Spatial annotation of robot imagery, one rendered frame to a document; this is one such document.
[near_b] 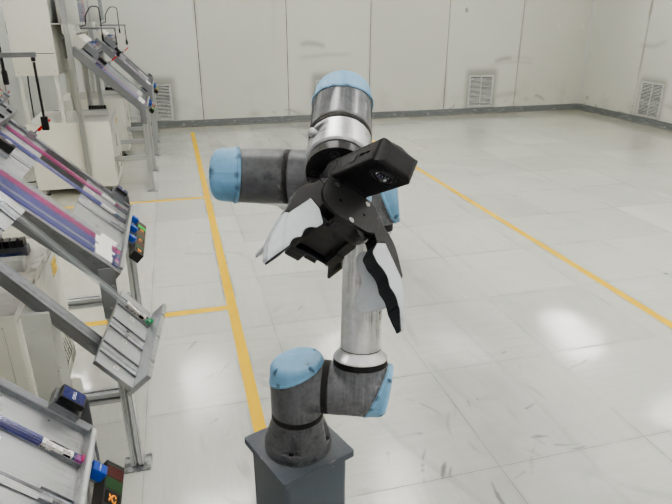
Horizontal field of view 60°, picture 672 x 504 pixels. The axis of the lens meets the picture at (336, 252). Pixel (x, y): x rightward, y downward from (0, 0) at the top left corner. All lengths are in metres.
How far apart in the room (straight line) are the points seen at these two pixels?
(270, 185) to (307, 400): 0.61
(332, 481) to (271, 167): 0.85
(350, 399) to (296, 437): 0.16
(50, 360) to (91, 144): 4.05
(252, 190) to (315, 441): 0.71
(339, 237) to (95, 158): 4.96
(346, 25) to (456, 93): 2.01
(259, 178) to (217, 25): 7.68
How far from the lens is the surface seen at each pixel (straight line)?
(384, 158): 0.54
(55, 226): 1.94
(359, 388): 1.24
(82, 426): 1.26
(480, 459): 2.27
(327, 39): 8.69
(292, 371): 1.25
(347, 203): 0.58
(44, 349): 1.52
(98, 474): 1.21
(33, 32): 5.42
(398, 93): 9.08
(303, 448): 1.34
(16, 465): 1.12
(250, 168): 0.79
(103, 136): 5.44
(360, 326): 1.21
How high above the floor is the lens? 1.47
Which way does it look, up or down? 22 degrees down
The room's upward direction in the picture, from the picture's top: straight up
